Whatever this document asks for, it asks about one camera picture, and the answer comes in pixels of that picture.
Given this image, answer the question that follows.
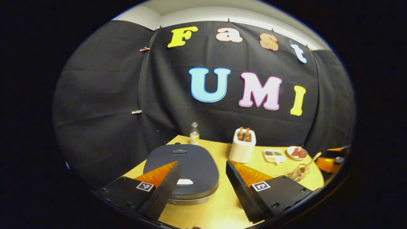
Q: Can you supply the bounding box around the small clear bottle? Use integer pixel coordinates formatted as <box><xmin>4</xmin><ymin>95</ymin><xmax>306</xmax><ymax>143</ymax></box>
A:
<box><xmin>190</xmin><ymin>122</ymin><xmax>200</xmax><ymax>146</ymax></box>

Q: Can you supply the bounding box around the white round plate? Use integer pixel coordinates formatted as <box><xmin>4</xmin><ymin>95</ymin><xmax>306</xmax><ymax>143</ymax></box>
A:
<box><xmin>286</xmin><ymin>146</ymin><xmax>308</xmax><ymax>161</ymax></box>

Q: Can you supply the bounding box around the dark grey rice cooker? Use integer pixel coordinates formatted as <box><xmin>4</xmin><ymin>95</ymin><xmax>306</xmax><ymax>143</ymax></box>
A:
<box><xmin>143</xmin><ymin>144</ymin><xmax>220</xmax><ymax>205</ymax></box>

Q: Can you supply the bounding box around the white toaster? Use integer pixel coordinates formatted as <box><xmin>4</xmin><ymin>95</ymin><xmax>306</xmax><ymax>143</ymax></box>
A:
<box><xmin>229</xmin><ymin>128</ymin><xmax>257</xmax><ymax>164</ymax></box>

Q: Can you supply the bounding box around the wooden spoon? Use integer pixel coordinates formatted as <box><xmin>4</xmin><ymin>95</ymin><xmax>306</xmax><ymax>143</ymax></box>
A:
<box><xmin>297</xmin><ymin>152</ymin><xmax>322</xmax><ymax>174</ymax></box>

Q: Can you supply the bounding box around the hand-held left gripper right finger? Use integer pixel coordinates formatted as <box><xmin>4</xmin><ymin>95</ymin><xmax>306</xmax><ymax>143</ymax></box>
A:
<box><xmin>225</xmin><ymin>160</ymin><xmax>314</xmax><ymax>224</ymax></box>

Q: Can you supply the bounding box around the white divided bean dish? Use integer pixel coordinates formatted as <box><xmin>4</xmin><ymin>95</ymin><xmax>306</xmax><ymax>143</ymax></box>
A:
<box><xmin>263</xmin><ymin>149</ymin><xmax>286</xmax><ymax>165</ymax></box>

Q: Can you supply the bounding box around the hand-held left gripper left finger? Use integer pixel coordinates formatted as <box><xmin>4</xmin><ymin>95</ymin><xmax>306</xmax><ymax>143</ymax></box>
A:
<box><xmin>95</xmin><ymin>161</ymin><xmax>182</xmax><ymax>220</ymax></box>

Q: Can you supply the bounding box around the wire chopstick holder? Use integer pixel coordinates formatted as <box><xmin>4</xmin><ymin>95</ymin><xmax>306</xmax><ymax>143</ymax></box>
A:
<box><xmin>289</xmin><ymin>164</ymin><xmax>310</xmax><ymax>182</ymax></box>

